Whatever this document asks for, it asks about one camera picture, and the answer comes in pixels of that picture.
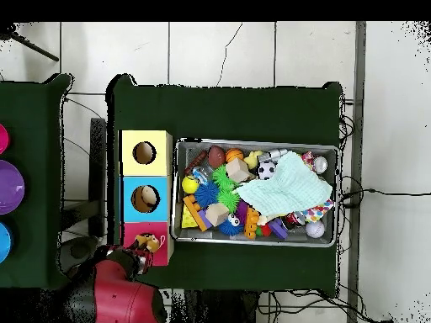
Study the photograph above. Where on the brown plush monkey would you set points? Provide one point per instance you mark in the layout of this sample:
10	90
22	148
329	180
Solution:
150	241

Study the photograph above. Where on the plain wooden block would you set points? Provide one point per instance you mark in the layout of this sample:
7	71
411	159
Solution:
217	214
237	170

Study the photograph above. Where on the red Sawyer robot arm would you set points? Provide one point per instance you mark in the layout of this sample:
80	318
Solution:
121	302

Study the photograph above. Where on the wooden box with three holes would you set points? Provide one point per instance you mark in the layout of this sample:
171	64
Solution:
158	158

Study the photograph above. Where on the yellow ball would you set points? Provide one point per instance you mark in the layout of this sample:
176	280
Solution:
190	185

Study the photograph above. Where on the blue spiky rubber ball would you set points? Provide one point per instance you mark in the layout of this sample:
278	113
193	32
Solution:
206	195

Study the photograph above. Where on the clear plastic packet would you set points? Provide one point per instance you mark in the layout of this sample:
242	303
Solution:
203	174

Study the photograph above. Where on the green spiky rubber ball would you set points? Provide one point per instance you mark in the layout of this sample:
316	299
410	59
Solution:
222	178

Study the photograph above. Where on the small brown football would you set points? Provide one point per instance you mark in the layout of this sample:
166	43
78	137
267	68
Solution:
216	156

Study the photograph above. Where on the small orange basketball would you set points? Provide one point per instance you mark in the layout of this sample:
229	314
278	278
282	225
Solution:
234	155

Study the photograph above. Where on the blue plastic bowl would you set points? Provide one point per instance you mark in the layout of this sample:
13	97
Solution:
4	242

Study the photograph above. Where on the small soccer ball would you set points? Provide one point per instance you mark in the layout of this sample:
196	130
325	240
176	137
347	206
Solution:
266	170

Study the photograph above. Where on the purple plastic bowl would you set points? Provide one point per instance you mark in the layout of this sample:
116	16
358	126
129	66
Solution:
10	186

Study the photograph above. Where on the mint green waffle cloth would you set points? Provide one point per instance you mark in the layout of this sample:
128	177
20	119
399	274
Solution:
289	191

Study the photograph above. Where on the dark green tablecloth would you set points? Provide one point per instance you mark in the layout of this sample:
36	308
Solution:
219	114
33	111

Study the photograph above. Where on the pink plastic bowl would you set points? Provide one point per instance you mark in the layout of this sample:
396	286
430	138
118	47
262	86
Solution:
3	139

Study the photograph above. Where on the black tripod leg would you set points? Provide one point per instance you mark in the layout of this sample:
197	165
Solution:
33	47

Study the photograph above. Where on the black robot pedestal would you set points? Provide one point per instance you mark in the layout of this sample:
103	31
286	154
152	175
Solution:
215	309

